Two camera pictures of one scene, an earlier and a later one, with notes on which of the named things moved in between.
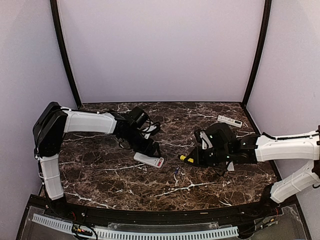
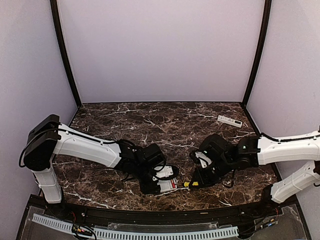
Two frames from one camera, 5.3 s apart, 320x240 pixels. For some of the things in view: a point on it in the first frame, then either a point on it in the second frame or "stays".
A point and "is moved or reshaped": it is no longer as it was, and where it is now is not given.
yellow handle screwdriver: x=182 y=157 -> x=186 y=184
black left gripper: x=145 y=149 -> x=150 y=190
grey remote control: x=154 y=161 is moved or reshaped
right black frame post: x=267 y=7 stays
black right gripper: x=198 y=161 -> x=203 y=181
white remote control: x=229 y=121 stays
